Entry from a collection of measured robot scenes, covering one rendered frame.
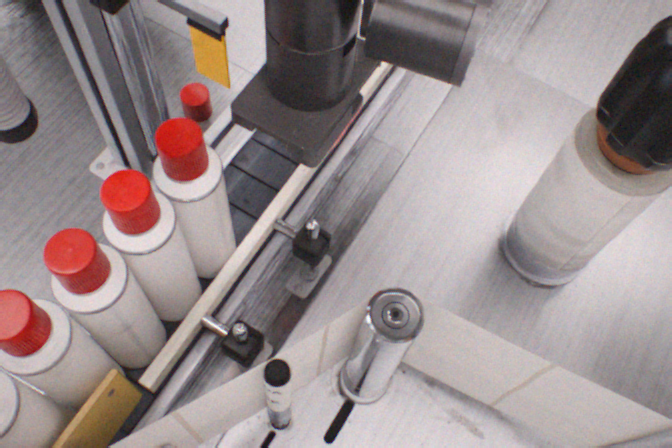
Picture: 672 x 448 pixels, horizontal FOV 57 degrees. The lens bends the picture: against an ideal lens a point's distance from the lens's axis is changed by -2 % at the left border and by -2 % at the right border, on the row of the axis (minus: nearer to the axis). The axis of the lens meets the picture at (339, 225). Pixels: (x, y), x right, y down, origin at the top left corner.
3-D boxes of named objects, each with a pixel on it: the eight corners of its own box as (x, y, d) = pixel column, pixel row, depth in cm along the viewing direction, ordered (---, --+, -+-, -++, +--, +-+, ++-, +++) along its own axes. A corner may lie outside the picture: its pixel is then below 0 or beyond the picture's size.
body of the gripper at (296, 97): (382, 68, 46) (398, -10, 39) (310, 168, 42) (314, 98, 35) (306, 31, 47) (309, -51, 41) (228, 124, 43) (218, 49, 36)
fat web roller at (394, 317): (373, 414, 56) (410, 362, 39) (329, 387, 56) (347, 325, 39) (397, 370, 57) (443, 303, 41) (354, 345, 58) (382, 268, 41)
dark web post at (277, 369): (283, 434, 54) (281, 390, 37) (266, 423, 54) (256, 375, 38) (294, 417, 55) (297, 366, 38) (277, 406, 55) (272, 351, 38)
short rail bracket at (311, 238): (313, 292, 65) (318, 244, 55) (289, 277, 66) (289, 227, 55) (329, 267, 67) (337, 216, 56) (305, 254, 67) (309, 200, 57)
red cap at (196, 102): (183, 123, 73) (179, 106, 71) (183, 100, 75) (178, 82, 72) (213, 121, 74) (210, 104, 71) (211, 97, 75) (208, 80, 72)
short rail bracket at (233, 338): (252, 385, 61) (244, 353, 50) (198, 351, 62) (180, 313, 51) (270, 357, 62) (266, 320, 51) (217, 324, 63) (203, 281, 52)
